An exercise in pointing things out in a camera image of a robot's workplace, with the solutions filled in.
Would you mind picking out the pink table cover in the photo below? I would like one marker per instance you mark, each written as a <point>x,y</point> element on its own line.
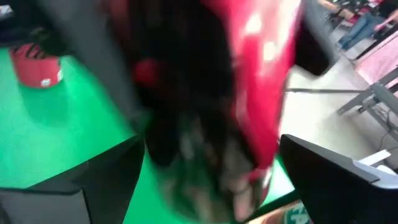
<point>382,62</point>

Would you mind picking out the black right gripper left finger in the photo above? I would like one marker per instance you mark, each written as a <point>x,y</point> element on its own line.
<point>93,189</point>

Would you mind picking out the green table mat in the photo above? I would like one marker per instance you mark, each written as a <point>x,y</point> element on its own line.
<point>62,130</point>

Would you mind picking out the black equipment base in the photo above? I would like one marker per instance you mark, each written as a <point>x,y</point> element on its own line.
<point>311,49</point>

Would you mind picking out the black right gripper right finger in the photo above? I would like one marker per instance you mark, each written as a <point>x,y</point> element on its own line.
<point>329,186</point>

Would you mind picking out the grey metal table frame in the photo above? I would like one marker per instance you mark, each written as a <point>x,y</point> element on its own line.
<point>377,90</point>

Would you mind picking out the person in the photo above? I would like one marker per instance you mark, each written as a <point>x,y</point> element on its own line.
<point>331,4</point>
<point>360,28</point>

